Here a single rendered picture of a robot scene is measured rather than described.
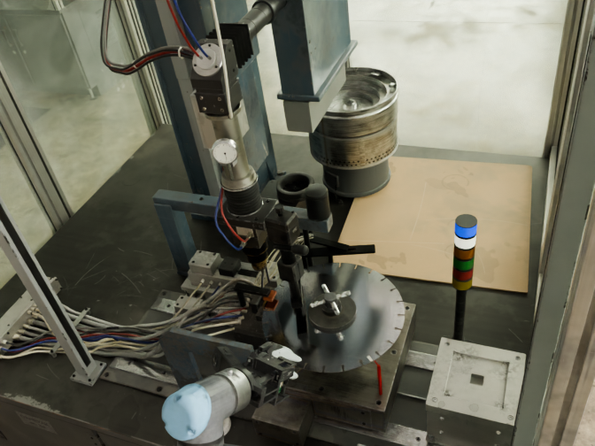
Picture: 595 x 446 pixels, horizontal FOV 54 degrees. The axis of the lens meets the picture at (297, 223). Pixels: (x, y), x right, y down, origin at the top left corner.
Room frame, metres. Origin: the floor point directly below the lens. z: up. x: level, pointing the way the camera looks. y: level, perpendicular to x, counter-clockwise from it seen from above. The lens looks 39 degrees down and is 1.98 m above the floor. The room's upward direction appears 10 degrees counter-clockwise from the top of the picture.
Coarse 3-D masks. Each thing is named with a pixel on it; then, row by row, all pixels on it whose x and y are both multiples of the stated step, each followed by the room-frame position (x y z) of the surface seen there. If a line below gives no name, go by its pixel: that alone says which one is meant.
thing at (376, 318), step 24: (336, 264) 1.07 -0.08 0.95; (288, 288) 1.01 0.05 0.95; (312, 288) 1.00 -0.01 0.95; (336, 288) 0.99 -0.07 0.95; (360, 288) 0.97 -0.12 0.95; (384, 288) 0.96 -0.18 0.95; (264, 312) 0.95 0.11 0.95; (288, 312) 0.94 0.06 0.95; (360, 312) 0.90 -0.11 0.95; (384, 312) 0.89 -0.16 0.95; (288, 336) 0.87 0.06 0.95; (312, 336) 0.85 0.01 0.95; (336, 336) 0.84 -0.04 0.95; (360, 336) 0.83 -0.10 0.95; (384, 336) 0.82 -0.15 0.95; (312, 360) 0.79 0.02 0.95; (336, 360) 0.78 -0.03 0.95
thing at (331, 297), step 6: (324, 288) 0.95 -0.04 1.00; (330, 294) 0.92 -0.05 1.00; (342, 294) 0.92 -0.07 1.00; (348, 294) 0.92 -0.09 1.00; (324, 300) 0.91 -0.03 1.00; (330, 300) 0.90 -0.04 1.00; (336, 300) 0.91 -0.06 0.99; (312, 306) 0.90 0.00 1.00; (330, 306) 0.90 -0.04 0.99; (336, 312) 0.87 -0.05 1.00
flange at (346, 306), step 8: (320, 296) 0.96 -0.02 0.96; (344, 296) 0.95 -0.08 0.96; (344, 304) 0.92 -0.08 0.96; (352, 304) 0.92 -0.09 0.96; (312, 312) 0.92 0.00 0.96; (320, 312) 0.91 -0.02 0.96; (328, 312) 0.89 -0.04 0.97; (344, 312) 0.90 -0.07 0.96; (352, 312) 0.90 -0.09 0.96; (312, 320) 0.89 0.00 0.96; (320, 320) 0.89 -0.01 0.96; (328, 320) 0.88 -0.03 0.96; (336, 320) 0.88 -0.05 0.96; (344, 320) 0.88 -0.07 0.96; (352, 320) 0.88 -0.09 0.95; (320, 328) 0.87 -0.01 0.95; (328, 328) 0.86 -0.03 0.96; (336, 328) 0.86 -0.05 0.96
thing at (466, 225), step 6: (462, 216) 0.93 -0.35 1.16; (468, 216) 0.93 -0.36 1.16; (474, 216) 0.93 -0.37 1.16; (456, 222) 0.92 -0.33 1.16; (462, 222) 0.92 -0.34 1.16; (468, 222) 0.91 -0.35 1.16; (474, 222) 0.91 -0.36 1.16; (456, 228) 0.92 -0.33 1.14; (462, 228) 0.90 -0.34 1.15; (468, 228) 0.90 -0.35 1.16; (474, 228) 0.90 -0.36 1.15; (456, 234) 0.91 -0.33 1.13; (462, 234) 0.90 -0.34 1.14; (468, 234) 0.90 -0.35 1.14; (474, 234) 0.90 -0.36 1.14
